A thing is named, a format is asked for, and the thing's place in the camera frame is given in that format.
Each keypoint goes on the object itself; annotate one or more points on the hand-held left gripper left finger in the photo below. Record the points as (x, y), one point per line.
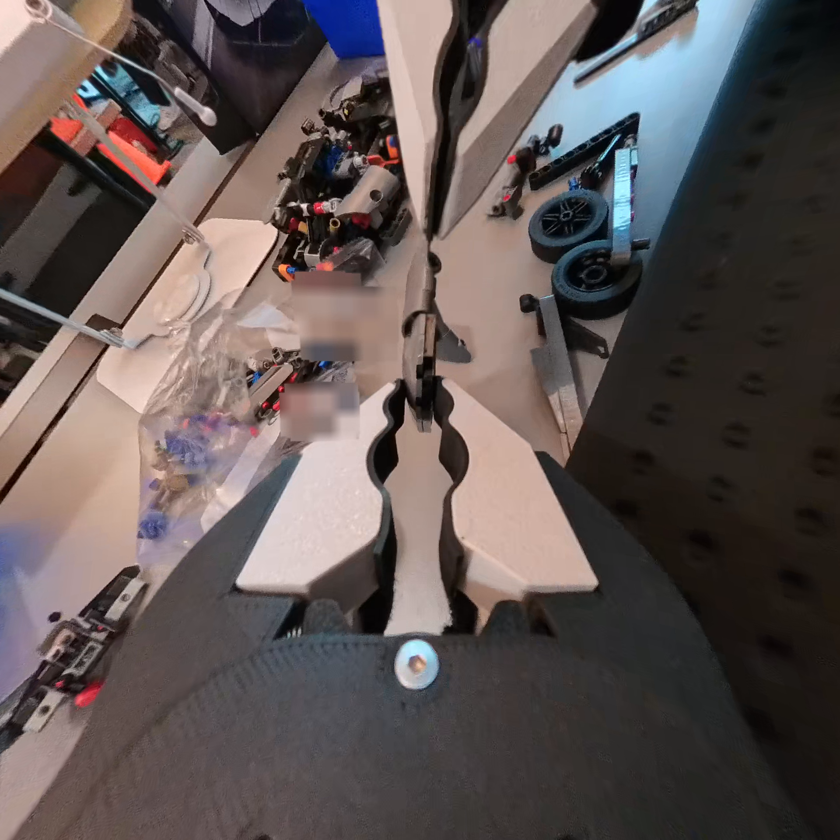
(315, 525)

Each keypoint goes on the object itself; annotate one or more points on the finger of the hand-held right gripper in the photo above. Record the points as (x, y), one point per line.
(410, 79)
(525, 72)

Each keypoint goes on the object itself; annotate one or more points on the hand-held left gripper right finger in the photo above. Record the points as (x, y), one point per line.
(525, 525)

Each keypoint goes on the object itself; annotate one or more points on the large toy brick car model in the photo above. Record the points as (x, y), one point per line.
(341, 197)

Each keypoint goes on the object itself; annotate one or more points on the dark grey brick panel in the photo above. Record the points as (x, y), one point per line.
(420, 367)

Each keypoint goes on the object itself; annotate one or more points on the dark toy set box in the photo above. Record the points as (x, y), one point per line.
(262, 65)

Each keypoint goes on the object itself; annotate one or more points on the grey rod brick piece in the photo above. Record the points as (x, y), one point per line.
(630, 46)

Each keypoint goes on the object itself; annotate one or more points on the blue plastic bin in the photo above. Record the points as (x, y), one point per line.
(348, 26)

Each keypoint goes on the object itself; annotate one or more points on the long black brick beam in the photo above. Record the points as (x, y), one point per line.
(584, 152)

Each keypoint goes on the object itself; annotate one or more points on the small grey black brick assembly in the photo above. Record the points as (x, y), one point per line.
(515, 190)

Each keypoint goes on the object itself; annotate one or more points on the black brick axle connector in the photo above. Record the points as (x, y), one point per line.
(594, 172)

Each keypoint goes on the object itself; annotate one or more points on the large black toy wheel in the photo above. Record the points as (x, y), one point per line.
(558, 229)
(590, 289)

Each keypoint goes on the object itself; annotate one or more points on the clear bag of brick pieces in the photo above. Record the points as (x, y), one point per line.
(190, 407)

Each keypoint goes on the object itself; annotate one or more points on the grey brick panel red pins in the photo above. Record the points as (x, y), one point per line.
(454, 351)

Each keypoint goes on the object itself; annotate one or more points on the white book stand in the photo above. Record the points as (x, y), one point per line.
(229, 249)

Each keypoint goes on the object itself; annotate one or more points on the flat brick assembly grey blade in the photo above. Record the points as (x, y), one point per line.
(85, 643)

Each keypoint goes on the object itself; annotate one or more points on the black perforated board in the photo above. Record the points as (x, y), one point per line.
(722, 328)

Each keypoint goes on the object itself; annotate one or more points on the orange cone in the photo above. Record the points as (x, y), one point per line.
(131, 157)

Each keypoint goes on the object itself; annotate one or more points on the black brick bracket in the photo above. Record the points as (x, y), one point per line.
(587, 341)

